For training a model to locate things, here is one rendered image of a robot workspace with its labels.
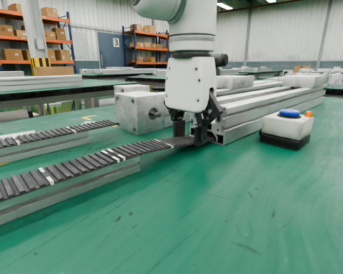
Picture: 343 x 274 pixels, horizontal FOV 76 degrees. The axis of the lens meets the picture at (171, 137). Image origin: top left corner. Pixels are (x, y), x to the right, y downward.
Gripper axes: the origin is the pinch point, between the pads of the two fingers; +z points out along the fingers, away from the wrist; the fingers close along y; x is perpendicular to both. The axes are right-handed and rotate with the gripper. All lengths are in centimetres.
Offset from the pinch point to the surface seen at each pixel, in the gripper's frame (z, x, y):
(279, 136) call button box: 0.9, 14.2, 12.9
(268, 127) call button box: -0.7, 13.7, 10.5
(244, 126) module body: 0.3, 14.0, 5.0
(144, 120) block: -0.3, -1.1, -14.0
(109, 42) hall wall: -130, 612, -1125
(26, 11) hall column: -124, 112, -574
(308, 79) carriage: -8, 63, 4
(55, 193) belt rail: 2.0, -27.0, 1.3
